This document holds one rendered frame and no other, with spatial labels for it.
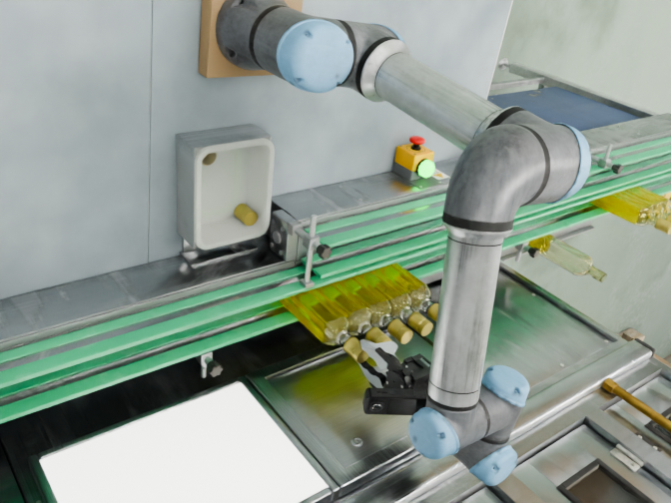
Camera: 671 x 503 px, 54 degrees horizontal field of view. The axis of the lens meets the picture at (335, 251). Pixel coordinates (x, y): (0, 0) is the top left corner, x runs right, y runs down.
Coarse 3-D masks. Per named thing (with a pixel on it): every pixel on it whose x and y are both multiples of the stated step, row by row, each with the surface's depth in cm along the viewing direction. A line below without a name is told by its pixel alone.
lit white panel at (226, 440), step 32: (160, 416) 126; (192, 416) 127; (224, 416) 128; (256, 416) 129; (96, 448) 118; (128, 448) 119; (160, 448) 120; (192, 448) 120; (224, 448) 121; (256, 448) 122; (288, 448) 123; (64, 480) 111; (96, 480) 112; (128, 480) 113; (160, 480) 114; (192, 480) 114; (224, 480) 115; (256, 480) 116; (288, 480) 117; (320, 480) 117
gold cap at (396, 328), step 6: (390, 324) 137; (396, 324) 137; (402, 324) 137; (390, 330) 137; (396, 330) 136; (402, 330) 135; (408, 330) 135; (396, 336) 136; (402, 336) 135; (408, 336) 136; (402, 342) 136
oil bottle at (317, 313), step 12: (288, 300) 143; (300, 300) 139; (312, 300) 139; (324, 300) 139; (300, 312) 140; (312, 312) 136; (324, 312) 136; (336, 312) 136; (312, 324) 137; (324, 324) 133; (336, 324) 133; (348, 324) 135; (324, 336) 134; (336, 336) 133
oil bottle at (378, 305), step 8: (344, 280) 147; (352, 280) 147; (360, 280) 147; (352, 288) 144; (360, 288) 144; (368, 288) 145; (360, 296) 142; (368, 296) 142; (376, 296) 142; (368, 304) 140; (376, 304) 140; (384, 304) 140; (376, 312) 139; (384, 312) 140; (376, 320) 140
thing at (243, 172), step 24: (240, 144) 127; (264, 144) 131; (216, 168) 135; (240, 168) 139; (264, 168) 136; (216, 192) 138; (240, 192) 142; (264, 192) 138; (216, 216) 141; (264, 216) 141; (216, 240) 136; (240, 240) 139
